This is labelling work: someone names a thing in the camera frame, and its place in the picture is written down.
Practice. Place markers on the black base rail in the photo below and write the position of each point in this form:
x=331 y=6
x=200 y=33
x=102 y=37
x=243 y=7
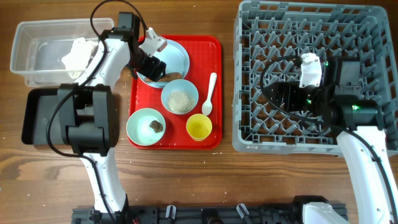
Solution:
x=285 y=213

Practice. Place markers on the brown bread stick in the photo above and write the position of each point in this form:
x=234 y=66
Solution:
x=170 y=77

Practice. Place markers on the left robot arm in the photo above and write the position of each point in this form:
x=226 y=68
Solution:
x=111 y=56

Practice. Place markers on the clear plastic bin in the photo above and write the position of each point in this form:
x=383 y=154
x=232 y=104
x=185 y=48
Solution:
x=39 y=46

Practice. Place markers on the red serving tray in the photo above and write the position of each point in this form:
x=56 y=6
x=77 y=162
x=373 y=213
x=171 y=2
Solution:
x=204 y=52

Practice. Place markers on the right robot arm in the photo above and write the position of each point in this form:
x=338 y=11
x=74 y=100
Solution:
x=330 y=95

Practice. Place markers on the yellow plastic cup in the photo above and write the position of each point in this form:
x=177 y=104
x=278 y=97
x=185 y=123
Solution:
x=199 y=127

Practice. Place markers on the large light blue plate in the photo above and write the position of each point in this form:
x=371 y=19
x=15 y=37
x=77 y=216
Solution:
x=175 y=57

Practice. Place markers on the mint green bowl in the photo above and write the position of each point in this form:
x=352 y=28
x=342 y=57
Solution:
x=138 y=129

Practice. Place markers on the white rice pile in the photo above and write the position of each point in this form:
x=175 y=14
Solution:
x=180 y=101

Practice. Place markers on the white plastic spoon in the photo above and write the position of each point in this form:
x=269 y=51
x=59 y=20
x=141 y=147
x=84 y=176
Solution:
x=207 y=105

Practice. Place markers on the dark brown food scrap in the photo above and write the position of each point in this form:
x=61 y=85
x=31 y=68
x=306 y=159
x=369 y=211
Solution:
x=156 y=126

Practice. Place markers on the grey dishwasher rack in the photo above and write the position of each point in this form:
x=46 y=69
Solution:
x=265 y=32

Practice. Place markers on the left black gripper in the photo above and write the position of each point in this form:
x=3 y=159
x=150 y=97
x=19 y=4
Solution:
x=152 y=71

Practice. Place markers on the light blue rice bowl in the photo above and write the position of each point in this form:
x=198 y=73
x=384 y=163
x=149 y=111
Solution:
x=179 y=84

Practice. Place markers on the white napkin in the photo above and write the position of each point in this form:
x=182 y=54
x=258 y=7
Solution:
x=79 y=56

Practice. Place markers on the black waste tray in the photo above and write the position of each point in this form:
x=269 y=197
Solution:
x=37 y=116

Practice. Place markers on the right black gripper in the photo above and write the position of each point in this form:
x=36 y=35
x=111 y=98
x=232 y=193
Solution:
x=291 y=89

